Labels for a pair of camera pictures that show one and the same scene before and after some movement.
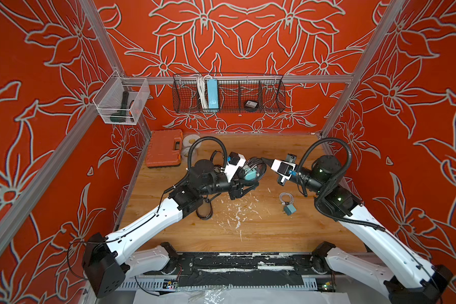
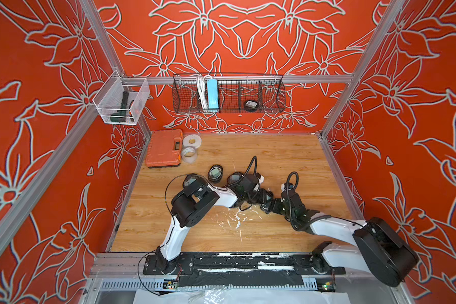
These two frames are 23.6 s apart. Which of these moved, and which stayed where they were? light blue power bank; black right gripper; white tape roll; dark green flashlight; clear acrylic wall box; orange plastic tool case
Moved: black right gripper
Stayed: light blue power bank; orange plastic tool case; white tape roll; clear acrylic wall box; dark green flashlight
